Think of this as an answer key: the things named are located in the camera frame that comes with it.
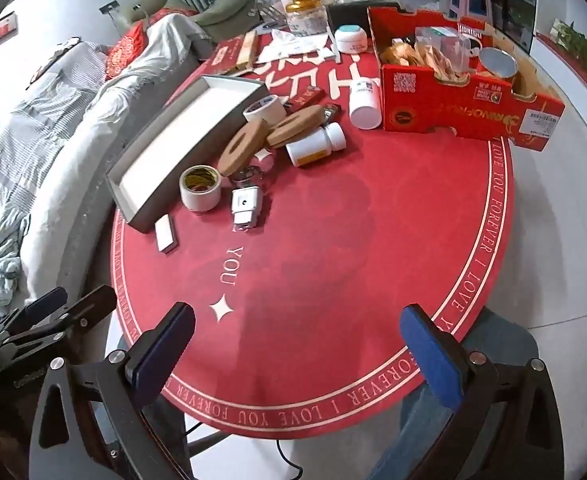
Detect yellow-core tape roll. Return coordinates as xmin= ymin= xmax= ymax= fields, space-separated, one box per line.
xmin=179 ymin=165 xmax=222 ymax=214

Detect white pill bottle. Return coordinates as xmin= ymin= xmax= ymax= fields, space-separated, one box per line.
xmin=349 ymin=78 xmax=382 ymax=130

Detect narrow red lighter box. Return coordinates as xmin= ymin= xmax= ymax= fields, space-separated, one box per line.
xmin=323 ymin=103 xmax=341 ymax=125

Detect steel hose clamp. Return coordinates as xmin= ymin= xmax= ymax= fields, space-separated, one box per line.
xmin=228 ymin=165 xmax=264 ymax=188

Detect red cardboard box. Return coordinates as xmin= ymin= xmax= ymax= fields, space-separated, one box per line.
xmin=367 ymin=6 xmax=565 ymax=152

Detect white bottle yellow label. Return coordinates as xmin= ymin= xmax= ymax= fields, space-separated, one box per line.
xmin=286 ymin=122 xmax=347 ymax=167

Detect grey covered sofa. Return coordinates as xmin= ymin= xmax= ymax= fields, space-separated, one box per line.
xmin=0 ymin=11 xmax=212 ymax=323

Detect wall picture frame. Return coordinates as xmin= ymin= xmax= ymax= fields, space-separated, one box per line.
xmin=0 ymin=11 xmax=18 ymax=42

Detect flat red gift box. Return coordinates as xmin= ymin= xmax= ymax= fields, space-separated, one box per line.
xmin=204 ymin=30 xmax=260 ymax=76

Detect small white box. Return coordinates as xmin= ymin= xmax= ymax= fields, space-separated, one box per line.
xmin=155 ymin=214 xmax=178 ymax=254

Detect pink plastic stool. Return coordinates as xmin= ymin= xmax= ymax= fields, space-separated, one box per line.
xmin=449 ymin=0 xmax=493 ymax=24

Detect white cream jar teal lid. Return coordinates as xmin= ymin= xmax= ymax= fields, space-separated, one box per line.
xmin=333 ymin=25 xmax=368 ymax=54

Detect red cigarette box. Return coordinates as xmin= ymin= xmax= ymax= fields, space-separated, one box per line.
xmin=284 ymin=86 xmax=325 ymax=115

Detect white power plug adapter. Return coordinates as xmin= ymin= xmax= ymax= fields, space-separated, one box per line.
xmin=232 ymin=185 xmax=263 ymax=231

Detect red embroidered cushion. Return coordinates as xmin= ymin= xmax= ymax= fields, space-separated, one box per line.
xmin=105 ymin=21 xmax=148 ymax=80

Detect white crumpled paper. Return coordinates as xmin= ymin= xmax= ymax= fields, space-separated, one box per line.
xmin=256 ymin=30 xmax=342 ymax=64

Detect metal tin can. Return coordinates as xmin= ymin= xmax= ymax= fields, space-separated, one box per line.
xmin=477 ymin=47 xmax=519 ymax=81

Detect green armchair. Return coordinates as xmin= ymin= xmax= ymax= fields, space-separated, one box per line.
xmin=118 ymin=0 xmax=261 ymax=42

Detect white tape roll blue print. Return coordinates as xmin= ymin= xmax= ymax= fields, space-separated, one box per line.
xmin=243 ymin=94 xmax=287 ymax=127

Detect red round table mat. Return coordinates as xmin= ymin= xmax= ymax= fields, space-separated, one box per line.
xmin=109 ymin=31 xmax=516 ymax=441

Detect black box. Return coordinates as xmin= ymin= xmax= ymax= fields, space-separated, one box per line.
xmin=326 ymin=0 xmax=402 ymax=38

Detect grey rectangular tray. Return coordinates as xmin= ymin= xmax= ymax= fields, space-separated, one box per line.
xmin=106 ymin=76 xmax=269 ymax=233

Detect gold lid glass jar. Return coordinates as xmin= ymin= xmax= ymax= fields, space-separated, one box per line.
xmin=285 ymin=0 xmax=327 ymax=36

